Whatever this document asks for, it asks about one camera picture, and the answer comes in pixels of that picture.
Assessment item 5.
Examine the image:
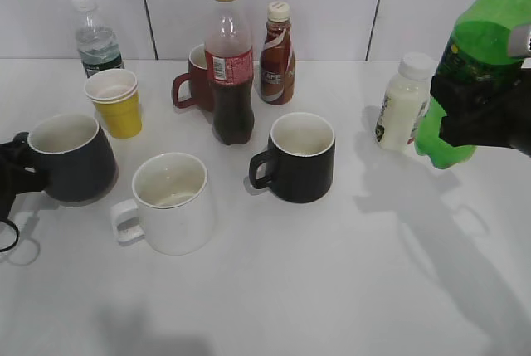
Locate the green sprite bottle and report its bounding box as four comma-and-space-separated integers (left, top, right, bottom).
414, 0, 530, 169

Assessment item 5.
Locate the dark gray round mug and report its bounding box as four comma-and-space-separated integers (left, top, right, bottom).
13, 114, 118, 203

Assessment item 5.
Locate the black cable loop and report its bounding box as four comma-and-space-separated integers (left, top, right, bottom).
0, 218, 21, 254

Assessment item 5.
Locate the brown coffee drink bottle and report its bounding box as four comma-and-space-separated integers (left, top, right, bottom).
260, 1, 295, 105

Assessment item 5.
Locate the dark red mug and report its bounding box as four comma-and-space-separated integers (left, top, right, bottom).
172, 44, 214, 113

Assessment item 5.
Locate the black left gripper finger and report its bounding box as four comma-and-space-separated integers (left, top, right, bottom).
1, 140, 34, 173
1, 168, 46, 220

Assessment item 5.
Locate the white ceramic mug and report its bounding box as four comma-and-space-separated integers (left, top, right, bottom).
110, 152, 217, 256

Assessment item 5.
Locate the black ceramic mug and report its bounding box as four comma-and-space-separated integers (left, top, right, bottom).
248, 112, 336, 203

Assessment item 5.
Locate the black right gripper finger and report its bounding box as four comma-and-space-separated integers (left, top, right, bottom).
431, 74, 519, 112
439, 111, 514, 147

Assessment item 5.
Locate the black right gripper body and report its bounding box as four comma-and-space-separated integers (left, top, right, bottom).
499, 68, 530, 152

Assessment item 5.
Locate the white milk bottle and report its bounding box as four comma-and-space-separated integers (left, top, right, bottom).
375, 52, 433, 151

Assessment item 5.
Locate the cola bottle yellow cap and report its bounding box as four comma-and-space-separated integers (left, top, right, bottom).
204, 0, 255, 145

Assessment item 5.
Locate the clear water bottle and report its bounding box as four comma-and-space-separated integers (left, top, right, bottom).
71, 0, 124, 78

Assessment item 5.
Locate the yellow paper cup stack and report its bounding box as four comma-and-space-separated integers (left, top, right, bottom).
84, 69, 142, 139

